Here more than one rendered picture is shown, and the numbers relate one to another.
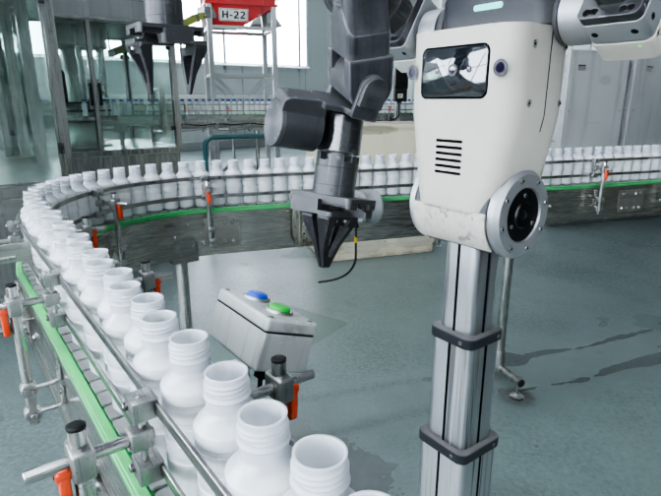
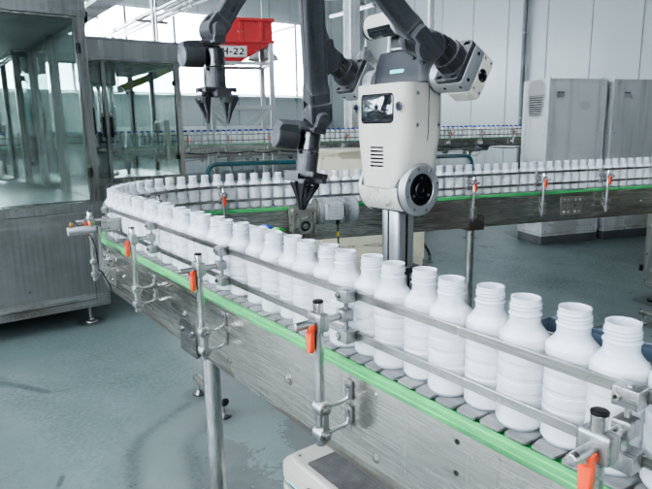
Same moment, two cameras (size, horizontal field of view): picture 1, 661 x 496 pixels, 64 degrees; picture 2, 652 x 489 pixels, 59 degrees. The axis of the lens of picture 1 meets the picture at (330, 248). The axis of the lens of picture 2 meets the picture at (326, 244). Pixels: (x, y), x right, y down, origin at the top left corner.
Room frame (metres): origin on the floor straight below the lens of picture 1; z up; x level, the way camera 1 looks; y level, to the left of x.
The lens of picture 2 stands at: (-0.82, -0.07, 1.37)
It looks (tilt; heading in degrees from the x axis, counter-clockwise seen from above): 11 degrees down; 1
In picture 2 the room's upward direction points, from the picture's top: 1 degrees counter-clockwise
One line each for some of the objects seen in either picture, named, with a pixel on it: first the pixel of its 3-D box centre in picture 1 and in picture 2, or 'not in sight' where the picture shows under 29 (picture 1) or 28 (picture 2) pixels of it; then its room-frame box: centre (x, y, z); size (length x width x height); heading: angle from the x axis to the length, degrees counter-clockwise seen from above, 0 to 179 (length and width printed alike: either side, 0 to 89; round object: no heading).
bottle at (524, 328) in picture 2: not in sight; (522, 360); (-0.14, -0.30, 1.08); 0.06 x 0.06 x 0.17
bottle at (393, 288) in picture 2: not in sight; (392, 313); (0.05, -0.16, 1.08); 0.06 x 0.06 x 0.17
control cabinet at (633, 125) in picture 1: (634, 136); (619, 157); (6.40, -3.65, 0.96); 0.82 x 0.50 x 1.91; 109
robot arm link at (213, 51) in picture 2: not in sight; (212, 58); (0.86, 0.26, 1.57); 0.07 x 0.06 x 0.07; 127
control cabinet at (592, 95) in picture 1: (574, 138); (560, 160); (6.12, -2.79, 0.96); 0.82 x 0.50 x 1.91; 109
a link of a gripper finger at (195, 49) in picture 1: (179, 63); (222, 107); (0.88, 0.24, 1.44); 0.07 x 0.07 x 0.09; 37
